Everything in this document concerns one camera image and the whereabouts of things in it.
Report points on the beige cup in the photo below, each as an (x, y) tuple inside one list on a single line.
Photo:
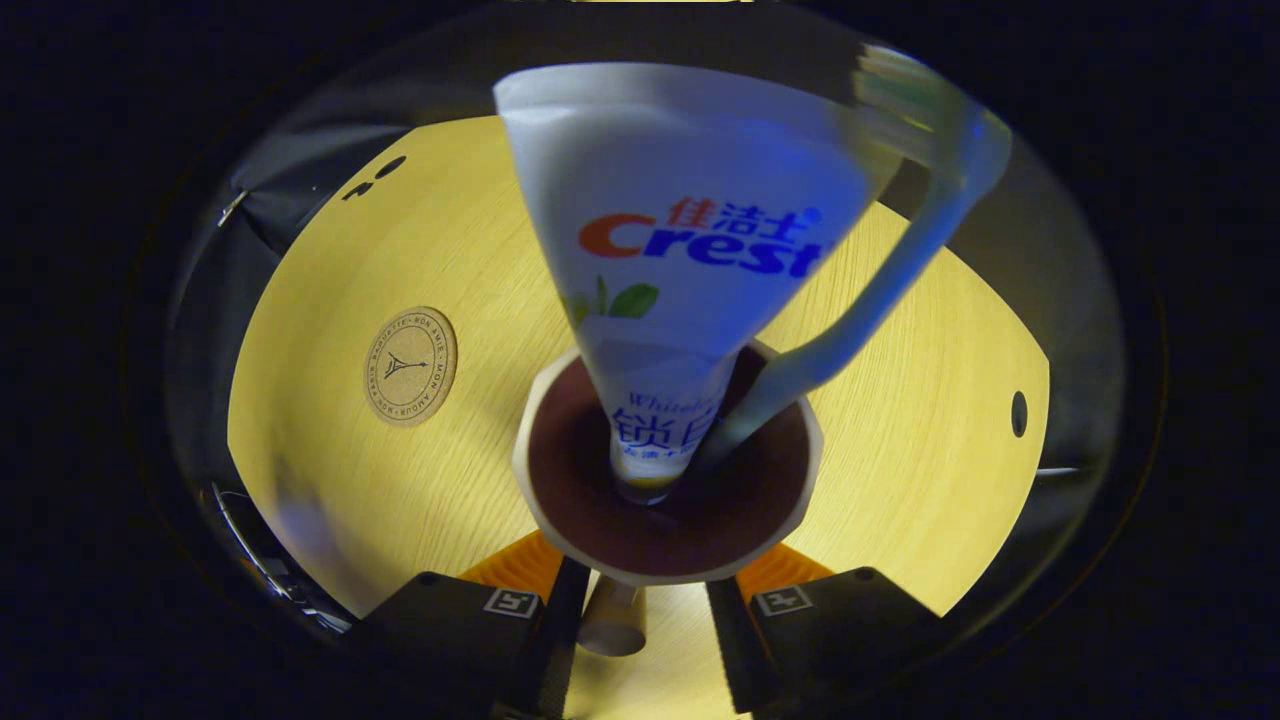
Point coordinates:
[(700, 540)]

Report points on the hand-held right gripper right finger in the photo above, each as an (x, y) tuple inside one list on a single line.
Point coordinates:
[(730, 650)]

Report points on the silver cloth clip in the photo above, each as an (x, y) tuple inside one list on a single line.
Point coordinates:
[(232, 208)]

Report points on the white toothpaste tube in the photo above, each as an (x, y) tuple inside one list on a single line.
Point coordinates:
[(680, 150)]

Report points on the round cork coaster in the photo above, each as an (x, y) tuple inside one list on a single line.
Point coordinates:
[(410, 366)]

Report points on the pale green toothbrush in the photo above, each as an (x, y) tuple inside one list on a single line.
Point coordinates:
[(880, 300)]

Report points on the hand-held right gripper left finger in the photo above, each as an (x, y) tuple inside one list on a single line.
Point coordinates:
[(555, 660)]

